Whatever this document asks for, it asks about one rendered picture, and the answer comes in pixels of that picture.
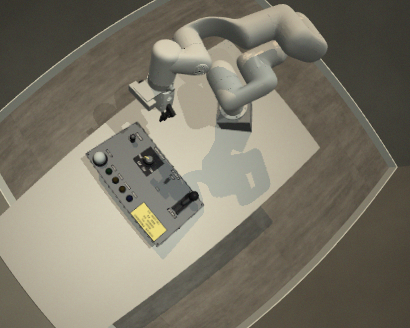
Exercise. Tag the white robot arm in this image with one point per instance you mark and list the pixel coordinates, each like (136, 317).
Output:
(298, 38)

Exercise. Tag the grey control panel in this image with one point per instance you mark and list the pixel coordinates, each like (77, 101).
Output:
(140, 186)

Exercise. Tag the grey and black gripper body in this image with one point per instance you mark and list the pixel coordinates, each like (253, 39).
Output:
(163, 99)

